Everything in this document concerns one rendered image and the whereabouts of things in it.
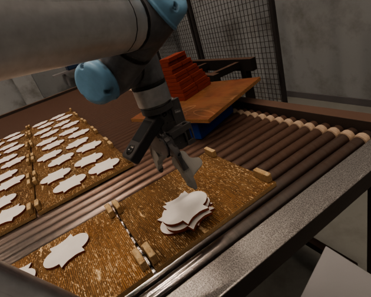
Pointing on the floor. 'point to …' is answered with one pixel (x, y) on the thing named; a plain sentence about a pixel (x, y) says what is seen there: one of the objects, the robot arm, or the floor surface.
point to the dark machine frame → (235, 63)
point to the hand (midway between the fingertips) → (175, 182)
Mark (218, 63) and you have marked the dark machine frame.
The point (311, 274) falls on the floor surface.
